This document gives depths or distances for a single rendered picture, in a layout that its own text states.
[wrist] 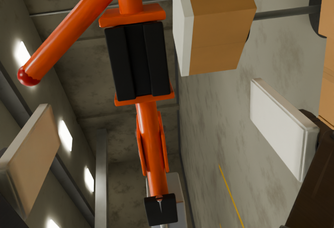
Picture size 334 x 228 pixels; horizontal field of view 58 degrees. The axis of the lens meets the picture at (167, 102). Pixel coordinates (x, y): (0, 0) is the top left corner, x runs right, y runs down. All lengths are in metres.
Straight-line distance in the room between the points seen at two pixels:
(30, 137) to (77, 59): 11.89
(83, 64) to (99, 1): 11.89
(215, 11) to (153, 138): 1.43
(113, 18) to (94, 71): 12.12
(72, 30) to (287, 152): 0.23
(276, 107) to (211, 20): 1.58
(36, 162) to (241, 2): 1.67
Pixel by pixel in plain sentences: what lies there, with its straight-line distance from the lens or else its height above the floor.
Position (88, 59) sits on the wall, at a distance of 12.00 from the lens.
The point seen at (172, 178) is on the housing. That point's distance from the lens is 0.41.
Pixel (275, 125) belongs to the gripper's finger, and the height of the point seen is 1.19.
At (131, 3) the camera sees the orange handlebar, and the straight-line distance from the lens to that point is 0.28.
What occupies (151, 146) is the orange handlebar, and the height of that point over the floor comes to 1.26.
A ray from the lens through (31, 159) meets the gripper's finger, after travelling 0.17.
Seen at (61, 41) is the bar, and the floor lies 1.33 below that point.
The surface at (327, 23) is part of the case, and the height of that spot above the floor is 0.95.
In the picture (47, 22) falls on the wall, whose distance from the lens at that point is 11.21.
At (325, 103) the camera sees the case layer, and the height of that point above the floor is 0.54.
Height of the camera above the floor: 1.25
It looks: 3 degrees down
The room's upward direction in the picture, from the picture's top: 98 degrees counter-clockwise
